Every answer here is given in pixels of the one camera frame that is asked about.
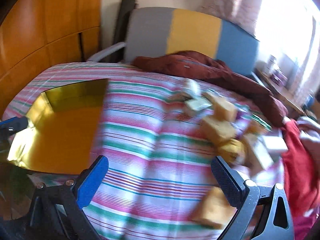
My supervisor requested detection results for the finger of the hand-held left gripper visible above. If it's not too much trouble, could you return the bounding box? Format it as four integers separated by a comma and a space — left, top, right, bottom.
0, 116, 29, 140

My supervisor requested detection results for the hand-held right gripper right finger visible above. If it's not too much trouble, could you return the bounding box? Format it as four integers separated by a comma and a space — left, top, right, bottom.
211, 156, 295, 240

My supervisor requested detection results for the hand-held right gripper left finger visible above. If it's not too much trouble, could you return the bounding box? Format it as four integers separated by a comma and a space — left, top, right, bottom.
29, 155, 110, 240

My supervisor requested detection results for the yellow sponge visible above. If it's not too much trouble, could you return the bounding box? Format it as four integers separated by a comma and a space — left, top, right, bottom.
209, 96, 238, 122
191, 186, 237, 229

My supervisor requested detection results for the gold tin box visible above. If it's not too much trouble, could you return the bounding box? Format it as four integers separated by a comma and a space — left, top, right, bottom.
6, 79, 109, 174

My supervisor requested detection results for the pale torn sponge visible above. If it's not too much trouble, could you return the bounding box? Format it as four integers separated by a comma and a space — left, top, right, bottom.
201, 117, 235, 143

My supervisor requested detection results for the white foam block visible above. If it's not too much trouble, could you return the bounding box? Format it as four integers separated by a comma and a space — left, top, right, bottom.
262, 136, 288, 153

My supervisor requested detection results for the small green tin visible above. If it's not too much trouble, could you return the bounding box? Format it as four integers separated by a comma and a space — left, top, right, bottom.
185, 97, 210, 112

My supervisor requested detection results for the cream sock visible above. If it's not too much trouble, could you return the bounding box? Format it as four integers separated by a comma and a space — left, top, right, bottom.
181, 79, 200, 95

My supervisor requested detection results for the striped blanket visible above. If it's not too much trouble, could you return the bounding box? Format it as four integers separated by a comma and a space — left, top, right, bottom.
2, 62, 285, 240

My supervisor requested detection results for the red cloth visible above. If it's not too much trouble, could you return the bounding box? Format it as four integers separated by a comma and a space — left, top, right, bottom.
281, 120, 320, 218

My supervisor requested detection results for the pink white garment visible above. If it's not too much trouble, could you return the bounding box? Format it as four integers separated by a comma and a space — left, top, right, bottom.
296, 116, 320, 143

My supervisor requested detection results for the wooden wardrobe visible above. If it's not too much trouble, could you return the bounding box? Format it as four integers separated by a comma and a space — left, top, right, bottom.
0, 0, 103, 115

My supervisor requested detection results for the wooden side desk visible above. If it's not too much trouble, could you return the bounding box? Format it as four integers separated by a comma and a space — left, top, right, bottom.
255, 67, 305, 115

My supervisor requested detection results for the purple box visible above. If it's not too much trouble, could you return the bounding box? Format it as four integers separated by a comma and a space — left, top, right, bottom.
271, 66, 288, 85

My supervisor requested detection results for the maroon jacket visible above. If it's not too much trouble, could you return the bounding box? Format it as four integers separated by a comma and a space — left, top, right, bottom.
132, 51, 288, 128

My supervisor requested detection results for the black rolled mat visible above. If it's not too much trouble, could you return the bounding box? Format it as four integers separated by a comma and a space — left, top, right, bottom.
114, 0, 138, 63

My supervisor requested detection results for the sheer striped curtain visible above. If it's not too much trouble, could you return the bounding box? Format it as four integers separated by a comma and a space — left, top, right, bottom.
290, 12, 320, 105

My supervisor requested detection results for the grey yellow blue chair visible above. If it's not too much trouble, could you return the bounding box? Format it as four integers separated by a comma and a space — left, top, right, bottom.
87, 7, 260, 77

